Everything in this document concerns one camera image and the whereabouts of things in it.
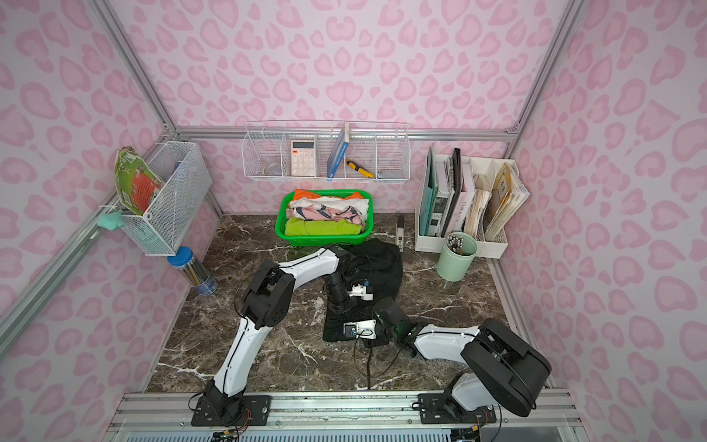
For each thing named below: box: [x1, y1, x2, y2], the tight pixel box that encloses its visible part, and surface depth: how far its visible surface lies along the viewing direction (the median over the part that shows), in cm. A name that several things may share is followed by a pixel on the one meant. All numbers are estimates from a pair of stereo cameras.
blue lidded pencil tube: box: [167, 245, 219, 296], surface depth 86 cm
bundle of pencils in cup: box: [446, 233, 464, 256], surface depth 90 cm
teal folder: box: [418, 146, 440, 236], surface depth 92 cm
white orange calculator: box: [290, 139, 316, 177], surface depth 97 cm
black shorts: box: [322, 239, 403, 342], surface depth 91 cm
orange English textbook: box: [485, 162, 524, 242], surface depth 97 cm
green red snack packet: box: [114, 145, 165, 217], surface depth 74 cm
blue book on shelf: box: [325, 122, 350, 182], surface depth 90 cm
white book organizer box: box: [414, 148, 520, 259], surface depth 100 cm
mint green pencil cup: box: [436, 232, 479, 282], surface depth 92 cm
